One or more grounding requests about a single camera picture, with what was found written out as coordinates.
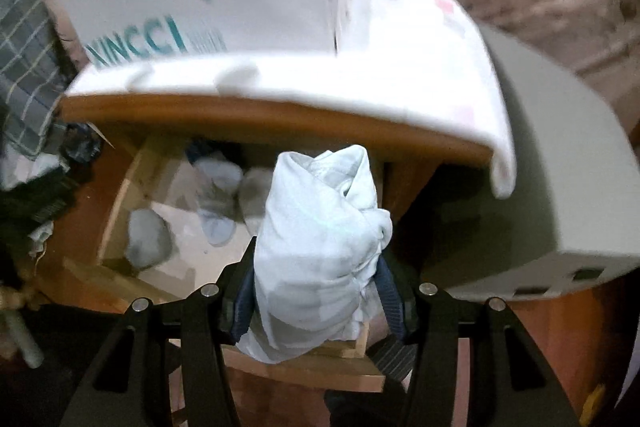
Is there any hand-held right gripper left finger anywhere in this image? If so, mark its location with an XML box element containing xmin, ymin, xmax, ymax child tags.
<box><xmin>60</xmin><ymin>237</ymin><xmax>258</xmax><ymax>427</ymax></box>

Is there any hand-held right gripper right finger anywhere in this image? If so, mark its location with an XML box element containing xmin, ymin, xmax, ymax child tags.
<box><xmin>372</xmin><ymin>254</ymin><xmax>581</xmax><ymax>427</ymax></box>

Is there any pale blue underwear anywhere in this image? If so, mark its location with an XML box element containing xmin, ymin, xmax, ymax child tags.
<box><xmin>252</xmin><ymin>144</ymin><xmax>393</xmax><ymax>364</ymax></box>

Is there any wooden drawer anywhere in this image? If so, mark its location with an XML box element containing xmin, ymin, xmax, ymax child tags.
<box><xmin>62</xmin><ymin>132</ymin><xmax>386</xmax><ymax>393</ymax></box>

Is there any dark blue lace underwear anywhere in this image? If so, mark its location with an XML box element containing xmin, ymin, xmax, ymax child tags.
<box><xmin>185</xmin><ymin>139</ymin><xmax>246</xmax><ymax>165</ymax></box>

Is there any dark striped cloth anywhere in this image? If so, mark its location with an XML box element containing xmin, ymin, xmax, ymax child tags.
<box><xmin>372</xmin><ymin>337</ymin><xmax>426</xmax><ymax>380</ymax></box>

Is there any light blue sock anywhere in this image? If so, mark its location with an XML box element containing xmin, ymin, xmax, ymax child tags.
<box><xmin>192</xmin><ymin>157</ymin><xmax>243</xmax><ymax>248</ymax></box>

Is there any grey sock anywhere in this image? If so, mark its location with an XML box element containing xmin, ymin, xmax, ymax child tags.
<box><xmin>237</xmin><ymin>169</ymin><xmax>276</xmax><ymax>233</ymax></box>

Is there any grey rolled cloth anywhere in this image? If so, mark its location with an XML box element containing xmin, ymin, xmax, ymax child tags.
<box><xmin>125</xmin><ymin>209</ymin><xmax>173</xmax><ymax>270</ymax></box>

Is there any grey box cabinet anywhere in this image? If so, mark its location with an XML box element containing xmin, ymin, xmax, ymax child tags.
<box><xmin>425</xmin><ymin>24</ymin><xmax>640</xmax><ymax>303</ymax></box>

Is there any white pipe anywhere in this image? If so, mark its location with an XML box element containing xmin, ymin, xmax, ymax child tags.
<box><xmin>0</xmin><ymin>307</ymin><xmax>46</xmax><ymax>370</ymax></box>

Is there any dark blue patterned cloth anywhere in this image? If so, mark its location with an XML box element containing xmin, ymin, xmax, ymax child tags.
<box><xmin>60</xmin><ymin>124</ymin><xmax>103</xmax><ymax>162</ymax></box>

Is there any white patterned cover sheet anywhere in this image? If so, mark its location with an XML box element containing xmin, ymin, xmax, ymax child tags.
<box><xmin>65</xmin><ymin>0</ymin><xmax>518</xmax><ymax>200</ymax></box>

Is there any grey plaid cloth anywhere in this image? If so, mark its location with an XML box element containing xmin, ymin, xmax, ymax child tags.
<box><xmin>0</xmin><ymin>0</ymin><xmax>68</xmax><ymax>158</ymax></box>

